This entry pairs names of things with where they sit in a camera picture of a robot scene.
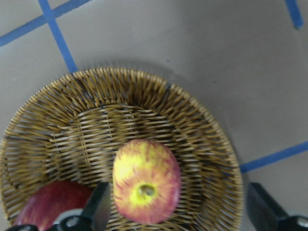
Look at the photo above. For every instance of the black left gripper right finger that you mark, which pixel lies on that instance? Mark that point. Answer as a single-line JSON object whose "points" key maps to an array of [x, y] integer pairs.
{"points": [[267, 215]]}

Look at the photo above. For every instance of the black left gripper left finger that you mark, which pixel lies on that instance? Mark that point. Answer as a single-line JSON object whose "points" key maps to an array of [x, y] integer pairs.
{"points": [[97, 211]]}

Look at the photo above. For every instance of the yellow-red apple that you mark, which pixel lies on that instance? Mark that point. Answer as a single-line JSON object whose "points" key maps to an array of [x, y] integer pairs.
{"points": [[146, 181]]}

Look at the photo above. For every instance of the dark red apple in basket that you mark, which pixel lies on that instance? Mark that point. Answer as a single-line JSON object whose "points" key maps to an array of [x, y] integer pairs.
{"points": [[44, 206]]}

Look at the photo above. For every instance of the brown wicker basket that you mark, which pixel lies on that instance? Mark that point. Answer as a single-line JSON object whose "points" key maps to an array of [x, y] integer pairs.
{"points": [[72, 128]]}

